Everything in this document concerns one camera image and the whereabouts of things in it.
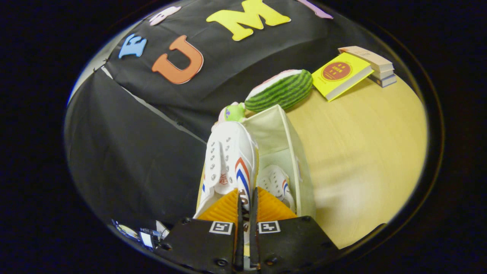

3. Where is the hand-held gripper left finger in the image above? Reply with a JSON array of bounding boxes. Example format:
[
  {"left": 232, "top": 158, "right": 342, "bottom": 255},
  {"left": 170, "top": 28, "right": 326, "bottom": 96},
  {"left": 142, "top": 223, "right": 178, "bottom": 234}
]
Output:
[{"left": 160, "top": 188, "right": 244, "bottom": 273}]

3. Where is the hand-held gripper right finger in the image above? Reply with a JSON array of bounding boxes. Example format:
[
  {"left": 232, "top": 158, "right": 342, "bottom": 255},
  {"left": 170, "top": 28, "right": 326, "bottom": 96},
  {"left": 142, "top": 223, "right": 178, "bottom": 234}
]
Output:
[{"left": 251, "top": 186, "right": 339, "bottom": 273}]

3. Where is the white canvas shoe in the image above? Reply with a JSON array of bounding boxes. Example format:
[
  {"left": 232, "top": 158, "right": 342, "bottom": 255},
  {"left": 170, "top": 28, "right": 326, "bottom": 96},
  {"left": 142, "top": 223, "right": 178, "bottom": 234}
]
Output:
[
  {"left": 193, "top": 121, "right": 260, "bottom": 269},
  {"left": 257, "top": 165, "right": 296, "bottom": 212}
]

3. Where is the cream fabric storage box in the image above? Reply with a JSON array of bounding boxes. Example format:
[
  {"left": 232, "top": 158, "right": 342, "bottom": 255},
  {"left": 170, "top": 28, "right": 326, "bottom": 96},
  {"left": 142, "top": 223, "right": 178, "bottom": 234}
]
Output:
[{"left": 196, "top": 105, "right": 316, "bottom": 219}]

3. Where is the colourful printed packet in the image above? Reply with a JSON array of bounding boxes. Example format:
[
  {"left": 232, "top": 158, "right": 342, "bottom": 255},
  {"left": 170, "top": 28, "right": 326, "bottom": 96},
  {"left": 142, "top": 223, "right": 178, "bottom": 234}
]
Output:
[{"left": 113, "top": 220, "right": 154, "bottom": 248}]

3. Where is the pink and green plush toy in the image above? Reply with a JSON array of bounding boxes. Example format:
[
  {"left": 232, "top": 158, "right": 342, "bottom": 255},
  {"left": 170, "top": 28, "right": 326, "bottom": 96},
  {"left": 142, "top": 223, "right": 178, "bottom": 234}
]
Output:
[{"left": 212, "top": 102, "right": 247, "bottom": 132}]

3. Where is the black backdrop cloth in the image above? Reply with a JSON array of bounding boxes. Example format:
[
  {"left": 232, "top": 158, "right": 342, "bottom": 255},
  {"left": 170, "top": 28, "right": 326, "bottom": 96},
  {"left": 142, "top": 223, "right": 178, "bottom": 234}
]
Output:
[{"left": 65, "top": 0, "right": 366, "bottom": 229}]

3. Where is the watermelon slice plush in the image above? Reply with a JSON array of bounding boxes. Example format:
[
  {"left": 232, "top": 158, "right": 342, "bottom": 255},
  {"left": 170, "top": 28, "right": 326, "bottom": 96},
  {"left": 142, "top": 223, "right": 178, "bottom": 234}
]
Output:
[{"left": 244, "top": 69, "right": 314, "bottom": 113}]

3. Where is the yellow book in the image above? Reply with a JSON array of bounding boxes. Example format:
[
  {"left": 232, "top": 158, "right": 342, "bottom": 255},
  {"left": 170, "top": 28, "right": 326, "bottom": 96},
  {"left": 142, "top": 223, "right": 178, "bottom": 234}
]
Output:
[{"left": 312, "top": 52, "right": 374, "bottom": 102}]

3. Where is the grey paperback book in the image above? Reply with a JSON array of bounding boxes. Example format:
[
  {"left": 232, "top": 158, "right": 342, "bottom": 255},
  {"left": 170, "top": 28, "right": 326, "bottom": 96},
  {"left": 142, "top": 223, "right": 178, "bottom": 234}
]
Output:
[{"left": 368, "top": 74, "right": 397, "bottom": 88}]

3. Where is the white paperback book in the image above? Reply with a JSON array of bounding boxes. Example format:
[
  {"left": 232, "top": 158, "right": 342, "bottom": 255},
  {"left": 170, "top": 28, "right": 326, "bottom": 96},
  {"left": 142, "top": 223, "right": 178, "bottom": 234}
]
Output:
[{"left": 371, "top": 68, "right": 395, "bottom": 80}]

